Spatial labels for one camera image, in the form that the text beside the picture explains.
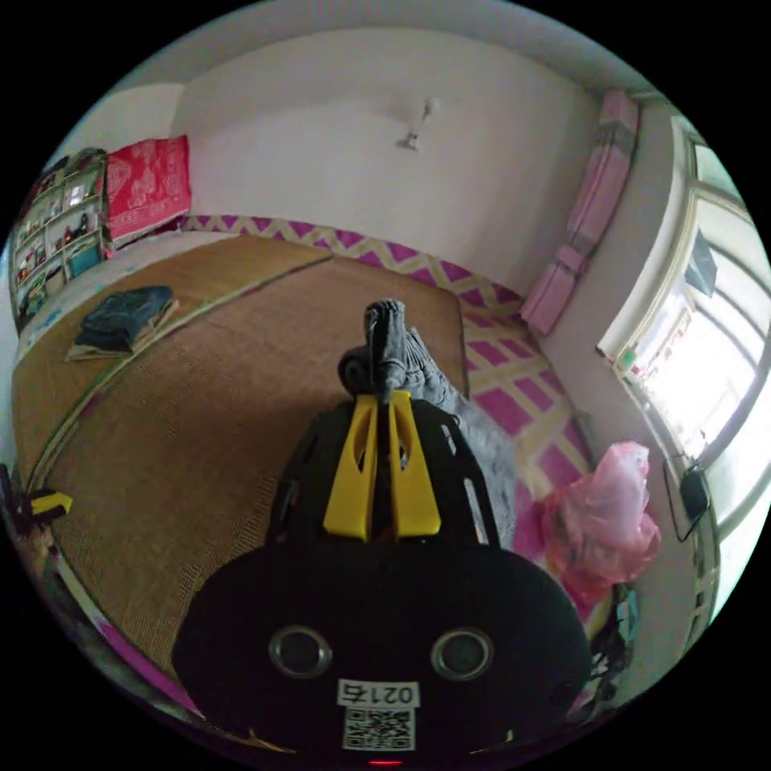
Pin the pink folded mattress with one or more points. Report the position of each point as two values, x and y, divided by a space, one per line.
593 205

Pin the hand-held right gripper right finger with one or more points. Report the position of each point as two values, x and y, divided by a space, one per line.
412 488

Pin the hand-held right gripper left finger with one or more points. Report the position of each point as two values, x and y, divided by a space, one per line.
349 482

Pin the white wall lamp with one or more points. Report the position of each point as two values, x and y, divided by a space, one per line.
415 129

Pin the red printed cloth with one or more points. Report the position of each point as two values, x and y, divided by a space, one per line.
147 187

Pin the white gray jeans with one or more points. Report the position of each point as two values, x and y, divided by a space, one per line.
415 355

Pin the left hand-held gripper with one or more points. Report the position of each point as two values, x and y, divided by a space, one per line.
13 509

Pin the window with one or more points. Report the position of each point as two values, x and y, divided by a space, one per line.
693 361

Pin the pile of clothes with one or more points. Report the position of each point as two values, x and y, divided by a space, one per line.
123 319

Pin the shelf with small items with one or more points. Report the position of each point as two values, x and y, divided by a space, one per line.
54 241

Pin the pink plastic bag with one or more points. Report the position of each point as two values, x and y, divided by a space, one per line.
602 518

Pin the black power adapter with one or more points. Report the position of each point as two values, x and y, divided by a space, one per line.
694 491

